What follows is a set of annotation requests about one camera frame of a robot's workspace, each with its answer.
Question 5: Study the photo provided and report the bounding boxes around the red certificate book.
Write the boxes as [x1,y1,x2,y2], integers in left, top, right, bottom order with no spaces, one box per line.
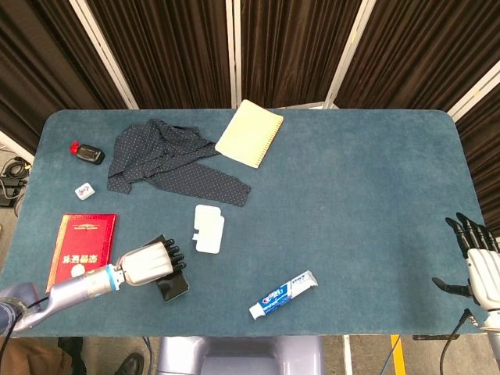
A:
[45,212,118,294]

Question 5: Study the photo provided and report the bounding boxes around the white mahjong tile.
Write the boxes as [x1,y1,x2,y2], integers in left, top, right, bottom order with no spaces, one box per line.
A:
[74,181,96,202]

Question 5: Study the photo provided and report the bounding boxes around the black cable on right wrist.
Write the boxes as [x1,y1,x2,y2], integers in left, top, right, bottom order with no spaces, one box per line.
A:
[439,308,480,375]

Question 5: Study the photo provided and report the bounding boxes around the black shoe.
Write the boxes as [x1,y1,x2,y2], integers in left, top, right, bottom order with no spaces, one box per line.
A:
[115,352,145,375]

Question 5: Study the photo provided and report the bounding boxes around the blue table mat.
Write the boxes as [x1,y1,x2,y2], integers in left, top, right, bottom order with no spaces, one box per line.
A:
[0,108,491,339]

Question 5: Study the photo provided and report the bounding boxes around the blue white toothpaste tube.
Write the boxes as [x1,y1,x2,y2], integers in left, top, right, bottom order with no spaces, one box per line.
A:
[248,270,318,321]

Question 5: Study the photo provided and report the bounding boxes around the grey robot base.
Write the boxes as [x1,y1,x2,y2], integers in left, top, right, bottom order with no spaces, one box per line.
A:
[155,335,325,375]

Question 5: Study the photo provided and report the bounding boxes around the black bottle with red cap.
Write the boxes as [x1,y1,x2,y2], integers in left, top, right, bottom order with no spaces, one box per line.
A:
[69,141,105,166]

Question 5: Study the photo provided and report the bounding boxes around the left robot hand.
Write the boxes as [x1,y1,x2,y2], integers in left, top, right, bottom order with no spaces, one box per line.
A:
[116,238,188,286]

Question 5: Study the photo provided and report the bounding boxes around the white partition frame post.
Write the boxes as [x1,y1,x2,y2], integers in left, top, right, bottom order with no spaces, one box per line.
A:
[447,58,500,121]
[69,0,140,109]
[225,0,243,109]
[324,0,377,109]

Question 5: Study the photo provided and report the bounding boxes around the black smartphone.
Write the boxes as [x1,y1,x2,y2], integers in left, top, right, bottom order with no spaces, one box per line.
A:
[143,234,191,304]

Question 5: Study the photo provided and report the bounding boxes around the navy polka dot shirt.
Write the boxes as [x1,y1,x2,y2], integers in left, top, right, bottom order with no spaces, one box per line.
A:
[106,118,252,208]

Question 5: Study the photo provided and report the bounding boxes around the white plastic piece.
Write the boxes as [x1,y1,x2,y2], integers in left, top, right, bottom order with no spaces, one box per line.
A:
[192,204,226,255]

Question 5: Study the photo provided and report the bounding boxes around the brown trouser leg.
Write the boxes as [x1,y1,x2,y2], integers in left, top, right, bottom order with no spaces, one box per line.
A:
[0,337,73,375]

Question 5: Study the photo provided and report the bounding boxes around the dark brown curtain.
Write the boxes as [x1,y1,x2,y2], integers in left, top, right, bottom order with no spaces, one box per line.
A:
[0,0,500,251]

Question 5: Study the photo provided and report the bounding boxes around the black cables on floor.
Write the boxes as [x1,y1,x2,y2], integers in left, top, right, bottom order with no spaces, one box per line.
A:
[0,155,33,216]

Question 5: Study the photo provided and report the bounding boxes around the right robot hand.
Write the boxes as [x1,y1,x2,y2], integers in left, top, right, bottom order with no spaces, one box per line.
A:
[431,212,500,313]

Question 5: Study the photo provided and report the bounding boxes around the cream spiral notebook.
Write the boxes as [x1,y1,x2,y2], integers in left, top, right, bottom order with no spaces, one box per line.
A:
[214,98,284,170]

